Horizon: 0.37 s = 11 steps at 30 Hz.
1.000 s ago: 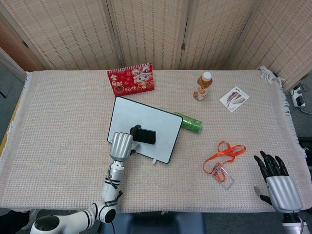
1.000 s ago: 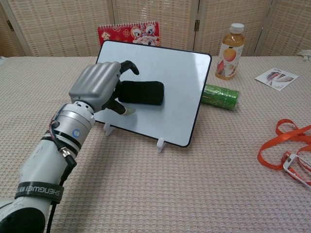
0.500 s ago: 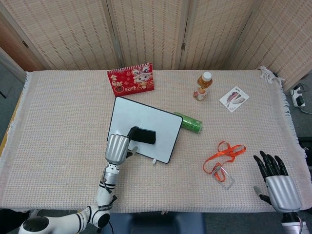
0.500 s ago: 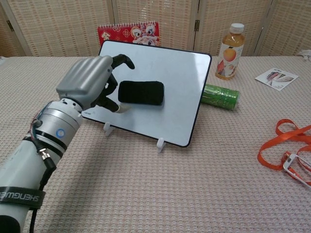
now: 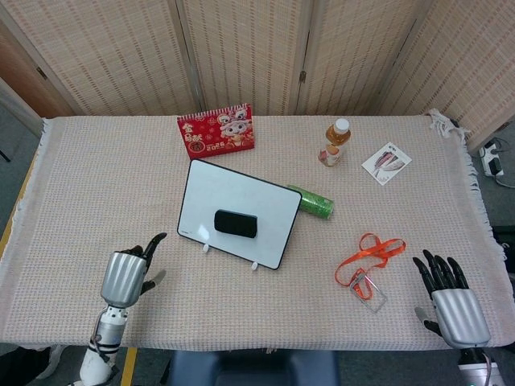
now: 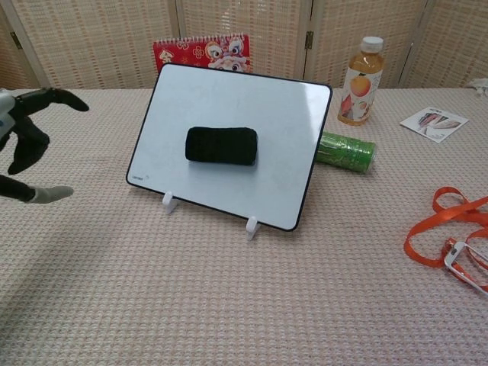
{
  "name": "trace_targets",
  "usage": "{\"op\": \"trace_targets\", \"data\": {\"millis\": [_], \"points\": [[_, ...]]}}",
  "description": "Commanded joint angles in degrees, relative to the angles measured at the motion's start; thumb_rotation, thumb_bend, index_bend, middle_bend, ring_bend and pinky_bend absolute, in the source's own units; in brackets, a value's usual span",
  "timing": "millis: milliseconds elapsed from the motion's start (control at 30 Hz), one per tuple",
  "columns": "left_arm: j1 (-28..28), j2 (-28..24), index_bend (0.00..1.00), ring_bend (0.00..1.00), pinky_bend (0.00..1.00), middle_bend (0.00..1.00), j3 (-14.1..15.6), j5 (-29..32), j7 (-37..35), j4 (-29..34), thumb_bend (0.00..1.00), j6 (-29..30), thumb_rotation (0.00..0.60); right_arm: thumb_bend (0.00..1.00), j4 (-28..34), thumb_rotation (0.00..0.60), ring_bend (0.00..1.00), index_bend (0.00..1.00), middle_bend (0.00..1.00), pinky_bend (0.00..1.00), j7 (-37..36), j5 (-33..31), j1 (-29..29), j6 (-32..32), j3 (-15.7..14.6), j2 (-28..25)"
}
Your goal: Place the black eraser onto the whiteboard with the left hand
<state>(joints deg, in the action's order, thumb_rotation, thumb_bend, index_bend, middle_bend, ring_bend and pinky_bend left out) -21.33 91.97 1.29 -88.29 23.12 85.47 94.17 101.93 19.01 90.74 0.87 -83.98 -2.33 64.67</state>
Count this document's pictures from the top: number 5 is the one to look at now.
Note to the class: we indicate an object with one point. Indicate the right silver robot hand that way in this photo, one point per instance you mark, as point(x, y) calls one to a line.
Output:
point(458, 313)

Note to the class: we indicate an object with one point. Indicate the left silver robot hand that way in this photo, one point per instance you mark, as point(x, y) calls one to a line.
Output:
point(122, 277)

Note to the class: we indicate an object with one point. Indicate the black whiteboard eraser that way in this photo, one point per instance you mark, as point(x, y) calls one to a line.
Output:
point(235, 224)

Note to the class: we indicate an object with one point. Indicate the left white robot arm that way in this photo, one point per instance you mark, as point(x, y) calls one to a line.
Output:
point(108, 325)

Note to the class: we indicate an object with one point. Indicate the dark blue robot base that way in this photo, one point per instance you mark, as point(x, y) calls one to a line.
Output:
point(249, 370)

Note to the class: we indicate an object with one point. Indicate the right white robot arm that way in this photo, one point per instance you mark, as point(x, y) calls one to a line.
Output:
point(475, 368)

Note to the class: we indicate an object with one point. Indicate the clear badge holder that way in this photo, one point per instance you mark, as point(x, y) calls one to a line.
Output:
point(378, 302)

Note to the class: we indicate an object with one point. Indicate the white plastic stand foot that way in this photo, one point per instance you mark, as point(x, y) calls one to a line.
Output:
point(206, 248)
point(254, 266)

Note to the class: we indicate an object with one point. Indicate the white power strip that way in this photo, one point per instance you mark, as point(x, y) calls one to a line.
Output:
point(487, 153)

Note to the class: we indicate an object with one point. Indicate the beige woven tablecloth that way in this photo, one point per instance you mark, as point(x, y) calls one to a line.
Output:
point(281, 313)

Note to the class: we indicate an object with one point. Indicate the white printed leaflet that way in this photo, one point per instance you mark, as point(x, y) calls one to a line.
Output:
point(386, 163)

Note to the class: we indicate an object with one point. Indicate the red desk calendar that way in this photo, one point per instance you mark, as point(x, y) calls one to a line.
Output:
point(217, 132)

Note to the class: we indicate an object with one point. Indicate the green can lying down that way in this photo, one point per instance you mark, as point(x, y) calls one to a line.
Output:
point(318, 203)

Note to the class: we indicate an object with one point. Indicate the orange juice bottle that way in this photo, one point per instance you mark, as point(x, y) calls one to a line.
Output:
point(334, 140)

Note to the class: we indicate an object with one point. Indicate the brass screen hinge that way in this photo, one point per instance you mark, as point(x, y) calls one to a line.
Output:
point(41, 72)
point(303, 76)

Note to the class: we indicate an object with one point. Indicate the woven folding screen panel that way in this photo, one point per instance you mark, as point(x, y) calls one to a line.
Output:
point(112, 52)
point(249, 48)
point(28, 68)
point(462, 60)
point(354, 52)

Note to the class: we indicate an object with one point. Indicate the white board with black frame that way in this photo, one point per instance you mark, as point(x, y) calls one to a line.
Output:
point(241, 189)

